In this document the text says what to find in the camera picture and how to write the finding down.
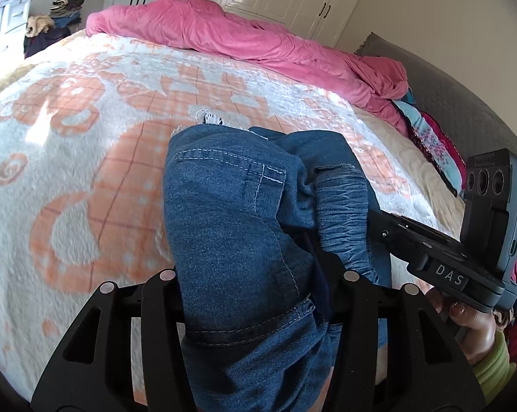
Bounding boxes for dark purple suitcase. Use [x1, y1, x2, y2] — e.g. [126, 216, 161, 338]
[24, 28, 72, 58]

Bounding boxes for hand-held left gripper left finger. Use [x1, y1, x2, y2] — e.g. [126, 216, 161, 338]
[30, 268, 199, 412]

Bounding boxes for blue denim pants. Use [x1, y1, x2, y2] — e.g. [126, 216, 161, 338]
[163, 124, 392, 412]

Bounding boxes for pink duvet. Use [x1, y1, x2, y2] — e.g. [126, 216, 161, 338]
[85, 0, 409, 136]

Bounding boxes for stack of colourful folded clothes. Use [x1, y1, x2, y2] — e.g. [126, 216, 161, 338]
[391, 90, 467, 198]

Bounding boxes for pile of loose clothes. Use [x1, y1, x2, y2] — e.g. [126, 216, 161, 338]
[25, 0, 85, 37]

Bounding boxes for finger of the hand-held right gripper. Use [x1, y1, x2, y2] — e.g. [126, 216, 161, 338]
[367, 208, 431, 269]

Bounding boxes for white wardrobe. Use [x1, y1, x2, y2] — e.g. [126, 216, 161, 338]
[162, 0, 375, 48]

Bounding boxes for person's right forearm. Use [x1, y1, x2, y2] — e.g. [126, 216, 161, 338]
[471, 328, 517, 393]

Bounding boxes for white and orange printed blanket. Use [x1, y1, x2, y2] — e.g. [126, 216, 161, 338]
[0, 32, 465, 404]

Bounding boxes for white drawer cabinet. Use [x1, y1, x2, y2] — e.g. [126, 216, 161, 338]
[0, 0, 32, 48]

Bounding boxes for grey padded headboard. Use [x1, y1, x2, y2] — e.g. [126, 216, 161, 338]
[355, 32, 517, 159]

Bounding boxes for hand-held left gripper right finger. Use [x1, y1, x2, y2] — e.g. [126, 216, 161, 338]
[314, 249, 486, 412]

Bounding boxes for person's right hand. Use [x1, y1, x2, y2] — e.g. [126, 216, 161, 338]
[426, 287, 499, 365]

